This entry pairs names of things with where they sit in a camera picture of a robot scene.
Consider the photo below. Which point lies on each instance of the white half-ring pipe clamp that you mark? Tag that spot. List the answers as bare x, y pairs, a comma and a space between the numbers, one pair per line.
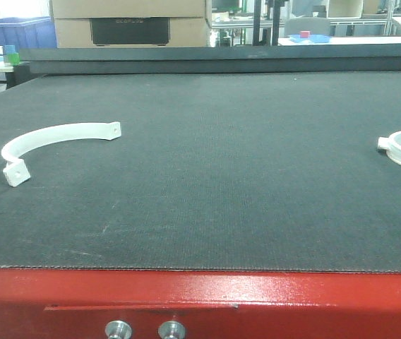
16, 171

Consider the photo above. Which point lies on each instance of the dark grey table mat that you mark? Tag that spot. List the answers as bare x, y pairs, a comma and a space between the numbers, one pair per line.
241, 172

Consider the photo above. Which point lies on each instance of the right silver bolt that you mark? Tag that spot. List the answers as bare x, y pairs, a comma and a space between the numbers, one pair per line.
172, 330

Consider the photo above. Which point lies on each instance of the silver bolt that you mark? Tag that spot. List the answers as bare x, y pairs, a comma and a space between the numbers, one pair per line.
172, 330
118, 330

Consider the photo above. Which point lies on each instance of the blue tray on far table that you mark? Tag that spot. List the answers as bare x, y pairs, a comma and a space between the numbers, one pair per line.
310, 39

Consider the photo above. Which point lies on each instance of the red cube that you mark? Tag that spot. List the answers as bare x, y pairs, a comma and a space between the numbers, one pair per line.
304, 34

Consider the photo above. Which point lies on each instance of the left silver bolt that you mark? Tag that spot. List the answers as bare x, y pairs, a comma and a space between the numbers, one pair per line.
118, 330

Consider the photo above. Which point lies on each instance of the cardboard box with black panel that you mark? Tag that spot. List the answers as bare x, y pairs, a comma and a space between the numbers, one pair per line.
91, 24

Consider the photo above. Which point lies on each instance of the blue storage crate background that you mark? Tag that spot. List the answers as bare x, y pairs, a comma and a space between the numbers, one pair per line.
28, 33

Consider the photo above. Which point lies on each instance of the green cube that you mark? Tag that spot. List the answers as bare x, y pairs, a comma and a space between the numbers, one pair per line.
12, 59

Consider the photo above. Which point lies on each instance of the light blue cube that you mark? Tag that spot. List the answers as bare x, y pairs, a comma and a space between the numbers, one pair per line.
9, 49

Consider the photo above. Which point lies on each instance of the red metal table frame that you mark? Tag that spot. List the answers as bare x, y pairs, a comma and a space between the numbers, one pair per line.
80, 303

